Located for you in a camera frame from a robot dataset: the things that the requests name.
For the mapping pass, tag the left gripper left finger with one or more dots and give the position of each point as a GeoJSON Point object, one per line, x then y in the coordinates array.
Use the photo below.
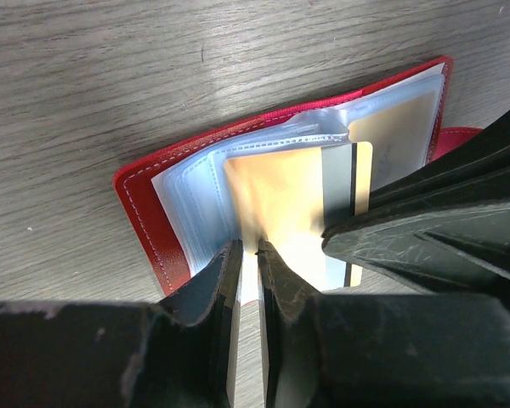
{"type": "Point", "coordinates": [179, 352]}

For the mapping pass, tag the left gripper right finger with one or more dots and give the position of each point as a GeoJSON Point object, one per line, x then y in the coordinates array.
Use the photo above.
{"type": "Point", "coordinates": [340, 350]}

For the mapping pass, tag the red leather card holder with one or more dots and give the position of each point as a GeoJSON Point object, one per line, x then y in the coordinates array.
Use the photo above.
{"type": "Point", "coordinates": [175, 197]}

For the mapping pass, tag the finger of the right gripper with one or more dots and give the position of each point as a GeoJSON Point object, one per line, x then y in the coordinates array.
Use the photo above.
{"type": "Point", "coordinates": [445, 227]}

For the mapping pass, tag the gold credit card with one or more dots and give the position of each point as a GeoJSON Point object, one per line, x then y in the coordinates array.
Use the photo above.
{"type": "Point", "coordinates": [400, 137]}
{"type": "Point", "coordinates": [283, 202]}

